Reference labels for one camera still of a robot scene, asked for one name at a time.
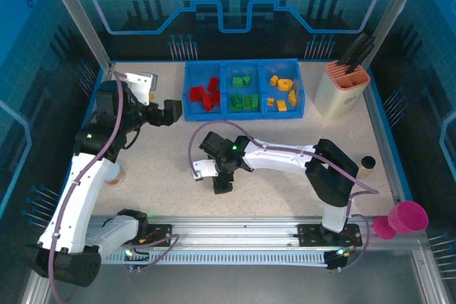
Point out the small jar black lid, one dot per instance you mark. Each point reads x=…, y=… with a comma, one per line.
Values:
x=367, y=167

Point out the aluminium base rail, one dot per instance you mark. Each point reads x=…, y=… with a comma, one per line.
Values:
x=231, y=227

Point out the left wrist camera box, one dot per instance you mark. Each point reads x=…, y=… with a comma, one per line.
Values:
x=140, y=87

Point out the cream knife block pink top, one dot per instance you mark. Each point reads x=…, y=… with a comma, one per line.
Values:
x=335, y=101

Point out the aluminium side rail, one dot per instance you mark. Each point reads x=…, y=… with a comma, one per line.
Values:
x=425, y=275
x=35, y=295

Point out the large magenta cup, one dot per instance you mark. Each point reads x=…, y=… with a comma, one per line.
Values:
x=408, y=216

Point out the orange tin can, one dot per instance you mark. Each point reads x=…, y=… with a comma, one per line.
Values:
x=119, y=176

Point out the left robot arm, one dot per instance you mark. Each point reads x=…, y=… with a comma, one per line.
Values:
x=85, y=193

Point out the small green lego brick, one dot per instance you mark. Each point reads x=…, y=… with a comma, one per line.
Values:
x=246, y=80

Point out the small magenta cup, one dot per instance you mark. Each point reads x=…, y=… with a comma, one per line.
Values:
x=384, y=229

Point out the small yellow lego brick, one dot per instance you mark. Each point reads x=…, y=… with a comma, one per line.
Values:
x=273, y=79
x=270, y=102

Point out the aluminium frame post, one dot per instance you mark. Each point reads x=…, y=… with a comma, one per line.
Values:
x=393, y=15
x=79, y=15

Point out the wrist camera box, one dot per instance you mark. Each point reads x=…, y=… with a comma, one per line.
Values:
x=140, y=87
x=204, y=168

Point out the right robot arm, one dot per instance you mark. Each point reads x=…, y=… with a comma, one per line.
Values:
x=281, y=158

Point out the blue table rim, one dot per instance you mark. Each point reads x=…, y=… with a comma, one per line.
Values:
x=384, y=119

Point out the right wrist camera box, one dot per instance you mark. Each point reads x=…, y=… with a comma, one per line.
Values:
x=204, y=168

